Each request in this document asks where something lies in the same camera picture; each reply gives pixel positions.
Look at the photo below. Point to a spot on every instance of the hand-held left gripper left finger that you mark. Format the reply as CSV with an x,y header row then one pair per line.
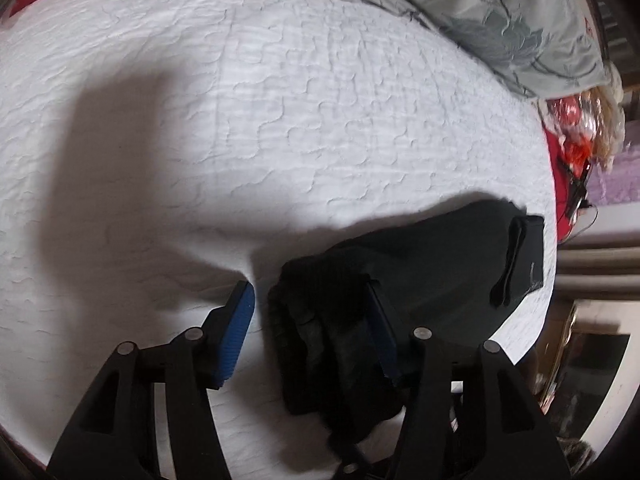
x,y
235,335

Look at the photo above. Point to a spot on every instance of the white quilted bedspread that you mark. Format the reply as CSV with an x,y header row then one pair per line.
x,y
250,110

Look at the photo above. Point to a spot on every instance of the black pants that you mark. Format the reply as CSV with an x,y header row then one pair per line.
x,y
450,270

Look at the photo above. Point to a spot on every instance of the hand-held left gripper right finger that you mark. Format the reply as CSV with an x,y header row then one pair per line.
x,y
385,335

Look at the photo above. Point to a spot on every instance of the plastic bag of plush toys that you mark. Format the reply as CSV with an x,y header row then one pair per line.
x,y
590,115

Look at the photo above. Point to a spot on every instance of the red cloth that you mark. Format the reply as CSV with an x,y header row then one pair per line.
x,y
555,175

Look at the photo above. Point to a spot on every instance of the grey floral pillow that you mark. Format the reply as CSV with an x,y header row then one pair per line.
x,y
500,10

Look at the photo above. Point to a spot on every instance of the purple fluffy cloth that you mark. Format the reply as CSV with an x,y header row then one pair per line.
x,y
615,180

